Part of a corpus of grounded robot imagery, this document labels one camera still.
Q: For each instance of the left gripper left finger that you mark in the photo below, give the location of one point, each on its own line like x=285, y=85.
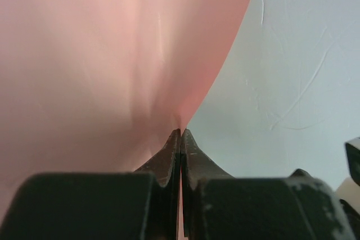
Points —
x=143, y=204

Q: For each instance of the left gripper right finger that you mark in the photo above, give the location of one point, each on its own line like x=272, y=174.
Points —
x=217, y=205

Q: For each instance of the pink wrapping paper sheet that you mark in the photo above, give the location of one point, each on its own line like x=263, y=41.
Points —
x=98, y=86

